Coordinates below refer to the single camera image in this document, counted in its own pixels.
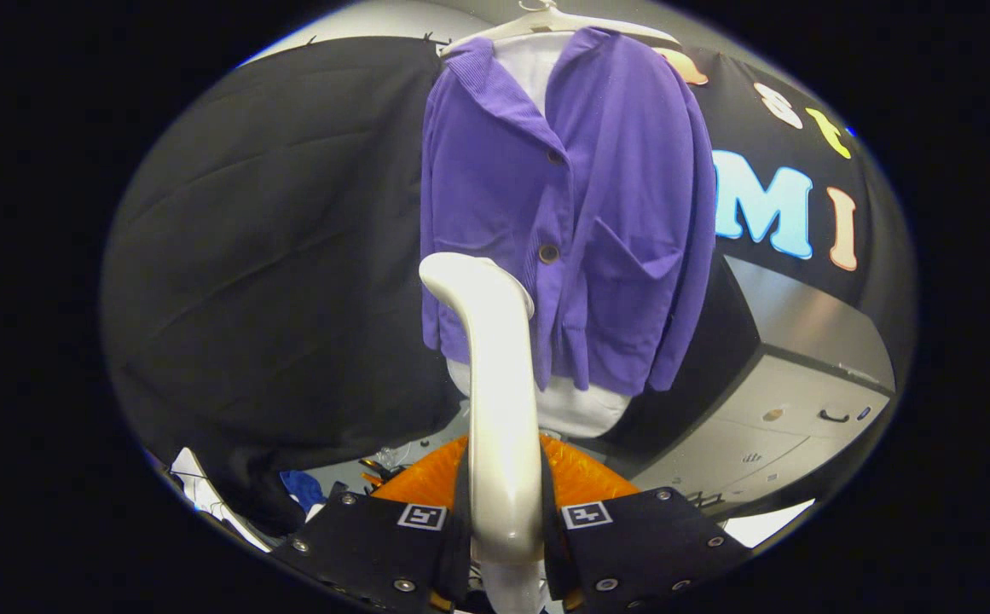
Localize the white crumpled cloth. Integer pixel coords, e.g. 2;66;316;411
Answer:
169;448;274;551

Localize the clear garment steamer hose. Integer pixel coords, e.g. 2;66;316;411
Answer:
478;559;547;614

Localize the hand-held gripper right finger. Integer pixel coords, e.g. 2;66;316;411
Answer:
537;433;751;614

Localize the white plastic hanger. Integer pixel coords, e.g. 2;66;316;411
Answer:
439;0;681;56

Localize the purple jacket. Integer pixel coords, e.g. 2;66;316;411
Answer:
420;27;717;397

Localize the grey drawer cabinet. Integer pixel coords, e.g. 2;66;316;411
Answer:
605;252;896;517

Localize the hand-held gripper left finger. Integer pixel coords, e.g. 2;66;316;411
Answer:
271;435;472;614

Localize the blue crumpled cloth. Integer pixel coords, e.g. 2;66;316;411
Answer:
280;469;327;513

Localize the white flat board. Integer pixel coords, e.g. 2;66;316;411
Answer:
721;499;815;548

